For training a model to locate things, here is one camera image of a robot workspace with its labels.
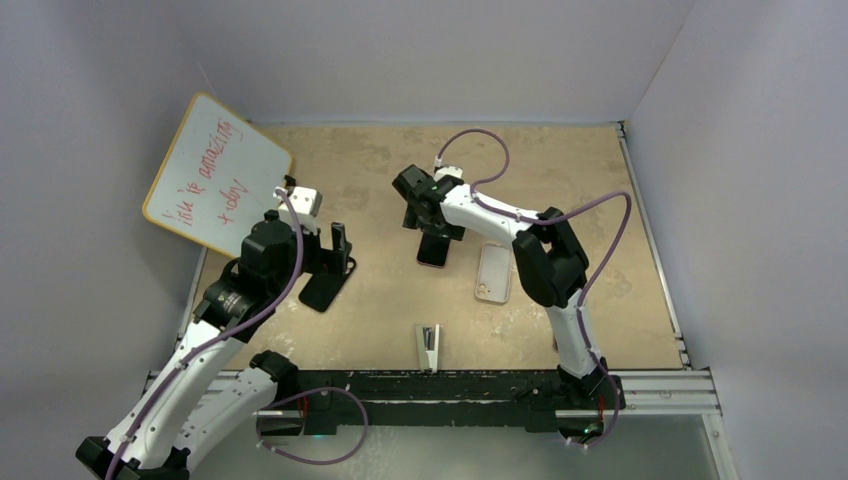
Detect purple smartphone black screen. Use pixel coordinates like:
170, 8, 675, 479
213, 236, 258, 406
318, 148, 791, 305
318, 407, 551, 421
416, 233, 451, 268

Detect white phone case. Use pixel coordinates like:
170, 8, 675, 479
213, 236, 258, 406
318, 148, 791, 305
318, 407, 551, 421
474, 242, 512, 305

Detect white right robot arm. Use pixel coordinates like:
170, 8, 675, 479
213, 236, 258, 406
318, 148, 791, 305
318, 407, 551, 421
392, 165, 624, 407

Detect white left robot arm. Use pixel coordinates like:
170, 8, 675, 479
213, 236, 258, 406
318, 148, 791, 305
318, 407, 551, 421
75, 210, 356, 479

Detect black phone case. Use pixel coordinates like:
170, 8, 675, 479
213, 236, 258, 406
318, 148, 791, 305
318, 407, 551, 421
298, 257, 357, 313

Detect white stapler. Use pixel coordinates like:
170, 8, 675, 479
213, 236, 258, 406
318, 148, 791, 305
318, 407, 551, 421
414, 324, 441, 374

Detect yellow framed whiteboard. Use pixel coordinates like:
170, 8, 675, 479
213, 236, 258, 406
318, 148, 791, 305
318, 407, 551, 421
142, 92, 292, 258

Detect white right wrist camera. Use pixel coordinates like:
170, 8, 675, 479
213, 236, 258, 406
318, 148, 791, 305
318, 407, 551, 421
433, 165, 464, 185

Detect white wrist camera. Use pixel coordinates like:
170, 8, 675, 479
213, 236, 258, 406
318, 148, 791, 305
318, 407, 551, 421
274, 186, 323, 235
433, 165, 464, 185

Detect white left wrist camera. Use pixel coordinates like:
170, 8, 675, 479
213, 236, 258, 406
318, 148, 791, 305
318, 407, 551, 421
274, 186, 323, 235

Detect black aluminium mounting rail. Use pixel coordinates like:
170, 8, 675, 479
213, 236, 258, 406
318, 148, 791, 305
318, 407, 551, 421
142, 368, 723, 439

